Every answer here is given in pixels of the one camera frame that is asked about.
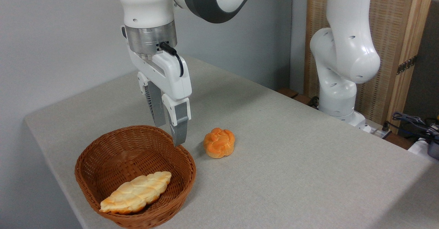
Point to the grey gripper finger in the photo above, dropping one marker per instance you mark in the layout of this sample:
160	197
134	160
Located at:
156	105
180	119

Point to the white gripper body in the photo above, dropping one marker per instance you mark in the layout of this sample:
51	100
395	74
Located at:
169	78

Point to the long braided bread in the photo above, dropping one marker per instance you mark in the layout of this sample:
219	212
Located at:
137	193

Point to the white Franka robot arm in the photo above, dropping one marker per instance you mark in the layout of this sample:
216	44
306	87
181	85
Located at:
343	50

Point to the round orange bread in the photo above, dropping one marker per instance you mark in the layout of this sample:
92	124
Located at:
219	143

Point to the brown wicker basket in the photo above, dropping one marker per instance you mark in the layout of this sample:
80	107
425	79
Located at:
113	153

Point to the brown wooden board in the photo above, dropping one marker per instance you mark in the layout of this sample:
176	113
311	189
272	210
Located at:
288	92

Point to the wooden woven screen panel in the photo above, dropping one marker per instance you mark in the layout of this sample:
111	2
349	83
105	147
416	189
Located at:
389	16

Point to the dark metal hinge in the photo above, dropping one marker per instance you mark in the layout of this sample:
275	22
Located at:
407	64

